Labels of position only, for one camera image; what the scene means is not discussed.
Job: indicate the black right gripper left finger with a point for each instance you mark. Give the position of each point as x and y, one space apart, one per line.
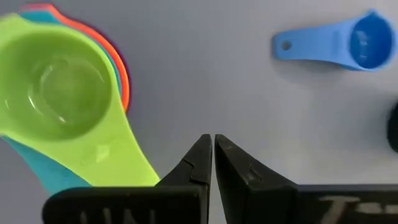
194 168

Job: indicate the green potted plant black pot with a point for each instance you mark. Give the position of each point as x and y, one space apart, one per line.
394 127

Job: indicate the green measuring cup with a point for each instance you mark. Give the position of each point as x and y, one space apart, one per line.
62 90

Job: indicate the teal measuring cup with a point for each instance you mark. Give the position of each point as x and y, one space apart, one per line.
53 174

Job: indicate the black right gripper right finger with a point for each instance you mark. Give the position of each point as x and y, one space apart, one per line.
248 189

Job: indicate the blue measuring cup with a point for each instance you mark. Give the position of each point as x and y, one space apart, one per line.
370 40

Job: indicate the red measuring cup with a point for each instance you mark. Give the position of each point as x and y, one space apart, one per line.
34 7

